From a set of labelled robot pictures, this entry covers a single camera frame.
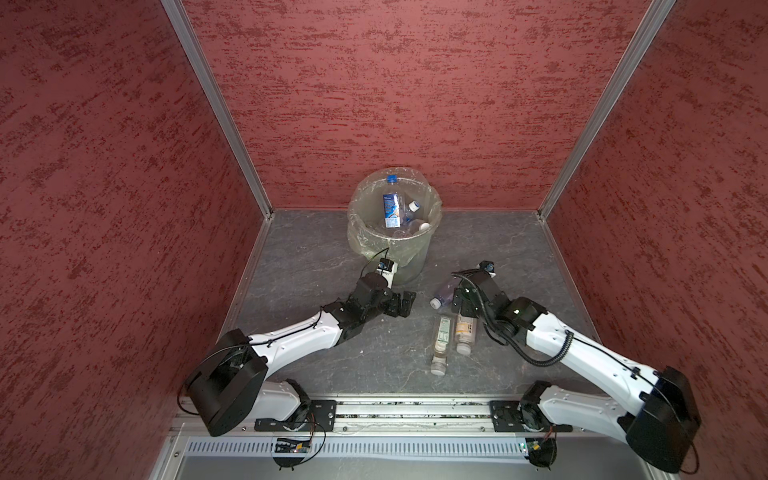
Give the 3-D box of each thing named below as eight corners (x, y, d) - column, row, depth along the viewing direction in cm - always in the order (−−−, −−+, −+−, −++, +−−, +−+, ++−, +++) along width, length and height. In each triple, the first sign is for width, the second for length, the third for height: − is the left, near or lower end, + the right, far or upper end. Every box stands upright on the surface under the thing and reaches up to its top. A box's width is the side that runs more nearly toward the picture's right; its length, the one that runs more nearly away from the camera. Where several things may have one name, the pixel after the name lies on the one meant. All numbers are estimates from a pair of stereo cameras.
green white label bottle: (429, 373, 82) (431, 368, 78) (437, 322, 92) (439, 315, 88) (443, 377, 82) (445, 371, 78) (449, 325, 92) (452, 318, 88)
